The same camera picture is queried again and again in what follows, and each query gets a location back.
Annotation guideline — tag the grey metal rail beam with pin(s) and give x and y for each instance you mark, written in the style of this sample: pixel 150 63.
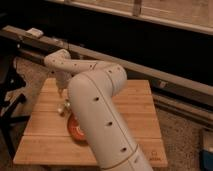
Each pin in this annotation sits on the grey metal rail beam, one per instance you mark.
pixel 177 95

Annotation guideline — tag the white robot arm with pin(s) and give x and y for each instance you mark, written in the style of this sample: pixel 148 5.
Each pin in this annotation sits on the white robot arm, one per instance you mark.
pixel 90 92

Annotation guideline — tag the blue plastic bin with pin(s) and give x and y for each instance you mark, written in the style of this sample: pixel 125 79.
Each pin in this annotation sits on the blue plastic bin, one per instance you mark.
pixel 206 153

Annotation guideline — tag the orange ceramic bowl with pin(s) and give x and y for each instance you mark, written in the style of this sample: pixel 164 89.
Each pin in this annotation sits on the orange ceramic bowl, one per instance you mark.
pixel 74 129

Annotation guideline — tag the small white bottle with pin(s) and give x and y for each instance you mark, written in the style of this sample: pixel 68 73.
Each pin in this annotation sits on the small white bottle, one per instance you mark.
pixel 63 108

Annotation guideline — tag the small white box on rail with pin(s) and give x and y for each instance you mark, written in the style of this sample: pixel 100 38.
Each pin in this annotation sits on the small white box on rail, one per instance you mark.
pixel 35 32

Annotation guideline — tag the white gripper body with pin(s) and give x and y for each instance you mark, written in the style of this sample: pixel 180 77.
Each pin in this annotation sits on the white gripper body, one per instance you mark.
pixel 62 80

